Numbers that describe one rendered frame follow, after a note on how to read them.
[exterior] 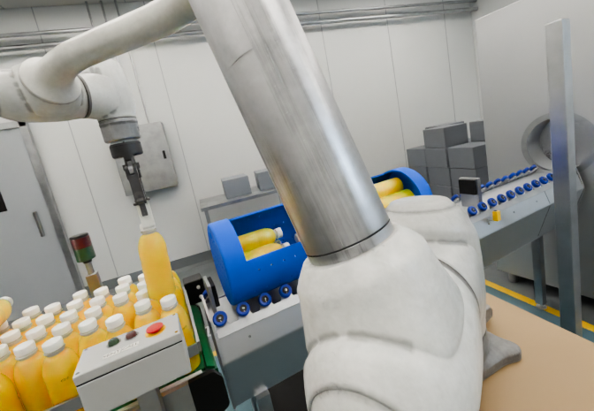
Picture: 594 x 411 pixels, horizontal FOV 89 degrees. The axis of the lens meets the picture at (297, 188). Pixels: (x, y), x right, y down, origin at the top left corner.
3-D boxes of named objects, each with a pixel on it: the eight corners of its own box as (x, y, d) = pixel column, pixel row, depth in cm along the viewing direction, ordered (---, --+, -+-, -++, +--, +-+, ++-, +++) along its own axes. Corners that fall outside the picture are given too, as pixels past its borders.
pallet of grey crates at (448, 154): (527, 206, 391) (521, 113, 371) (480, 223, 367) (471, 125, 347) (452, 194, 504) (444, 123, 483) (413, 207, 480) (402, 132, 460)
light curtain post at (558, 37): (584, 387, 148) (570, 18, 119) (578, 393, 145) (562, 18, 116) (569, 379, 153) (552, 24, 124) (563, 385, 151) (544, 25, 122)
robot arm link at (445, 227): (489, 300, 54) (478, 180, 50) (490, 377, 39) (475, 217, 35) (397, 289, 63) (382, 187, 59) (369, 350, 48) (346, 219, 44)
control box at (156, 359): (192, 372, 67) (179, 331, 66) (87, 422, 59) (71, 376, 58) (187, 347, 76) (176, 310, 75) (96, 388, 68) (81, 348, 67)
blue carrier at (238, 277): (438, 232, 127) (430, 166, 122) (239, 322, 92) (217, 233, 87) (391, 222, 153) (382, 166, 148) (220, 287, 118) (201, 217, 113)
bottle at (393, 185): (398, 174, 132) (364, 186, 124) (406, 189, 130) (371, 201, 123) (389, 181, 138) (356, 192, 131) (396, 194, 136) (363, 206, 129)
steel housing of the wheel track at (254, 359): (585, 222, 181) (583, 166, 175) (239, 425, 94) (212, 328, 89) (531, 215, 207) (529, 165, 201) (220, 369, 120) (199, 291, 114)
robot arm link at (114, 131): (137, 119, 85) (143, 140, 86) (101, 125, 82) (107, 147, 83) (136, 115, 77) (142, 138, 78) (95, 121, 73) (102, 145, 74)
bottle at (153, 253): (180, 286, 89) (167, 225, 86) (162, 300, 82) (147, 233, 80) (163, 285, 91) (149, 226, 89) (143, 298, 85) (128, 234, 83)
